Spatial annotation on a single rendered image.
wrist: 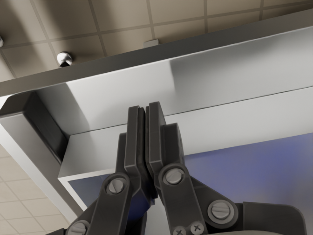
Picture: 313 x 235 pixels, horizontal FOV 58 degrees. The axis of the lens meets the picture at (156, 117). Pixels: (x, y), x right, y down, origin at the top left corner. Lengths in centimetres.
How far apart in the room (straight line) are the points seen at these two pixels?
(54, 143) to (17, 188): 176
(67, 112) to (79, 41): 98
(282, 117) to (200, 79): 5
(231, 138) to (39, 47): 110
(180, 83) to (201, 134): 3
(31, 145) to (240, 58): 13
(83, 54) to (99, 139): 101
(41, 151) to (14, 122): 3
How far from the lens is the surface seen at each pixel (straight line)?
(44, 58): 124
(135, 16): 109
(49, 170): 20
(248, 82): 17
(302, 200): 28
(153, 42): 111
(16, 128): 18
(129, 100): 17
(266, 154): 22
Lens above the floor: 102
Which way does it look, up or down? 49 degrees down
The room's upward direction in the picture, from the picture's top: 178 degrees clockwise
